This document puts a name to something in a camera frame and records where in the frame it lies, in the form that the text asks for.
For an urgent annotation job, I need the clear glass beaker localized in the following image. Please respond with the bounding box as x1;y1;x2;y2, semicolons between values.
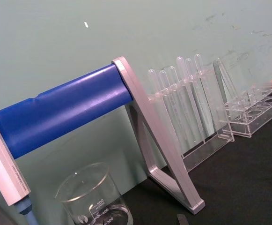
54;161;134;225

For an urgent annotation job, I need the black table cloth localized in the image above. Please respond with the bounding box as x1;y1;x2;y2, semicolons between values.
117;103;272;225

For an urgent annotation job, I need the clear acrylic test tube rack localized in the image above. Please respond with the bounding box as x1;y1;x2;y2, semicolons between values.
216;81;272;138

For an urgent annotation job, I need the clear acrylic pipette rack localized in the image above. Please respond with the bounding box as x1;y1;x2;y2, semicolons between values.
147;57;236;172

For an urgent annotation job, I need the small dark grey strip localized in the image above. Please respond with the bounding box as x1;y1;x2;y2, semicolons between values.
176;214;189;225

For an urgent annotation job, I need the blue plastic stem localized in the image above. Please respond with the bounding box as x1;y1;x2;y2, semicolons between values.
14;195;35;225

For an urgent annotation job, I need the blue bar stand silver frame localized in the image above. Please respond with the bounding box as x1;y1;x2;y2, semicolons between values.
0;55;206;214

